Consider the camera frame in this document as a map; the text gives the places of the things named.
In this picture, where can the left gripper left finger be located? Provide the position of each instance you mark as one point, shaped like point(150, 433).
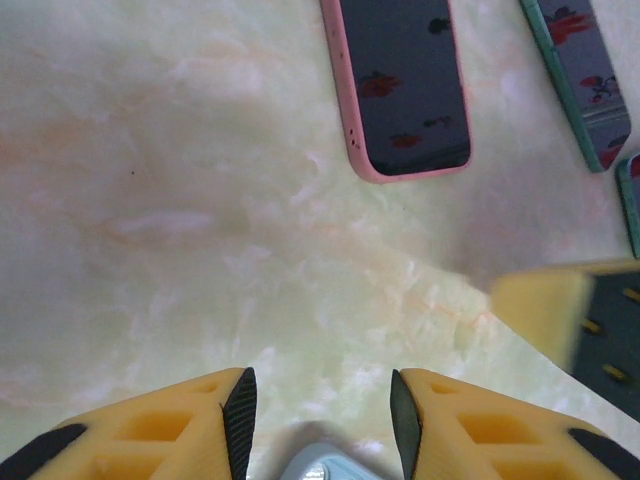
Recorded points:
point(165, 435)

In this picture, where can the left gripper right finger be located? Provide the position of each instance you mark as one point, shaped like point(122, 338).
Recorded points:
point(480, 435)

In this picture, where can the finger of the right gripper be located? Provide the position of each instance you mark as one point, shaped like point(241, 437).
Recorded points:
point(540, 310)

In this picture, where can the black smartphone green edge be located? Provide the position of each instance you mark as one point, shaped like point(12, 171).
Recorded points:
point(634, 200)
point(585, 65)

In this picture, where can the pink phone case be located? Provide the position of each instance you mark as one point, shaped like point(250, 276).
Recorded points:
point(361, 167)

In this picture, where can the black smartphone pink edge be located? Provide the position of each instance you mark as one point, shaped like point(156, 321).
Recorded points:
point(405, 75)

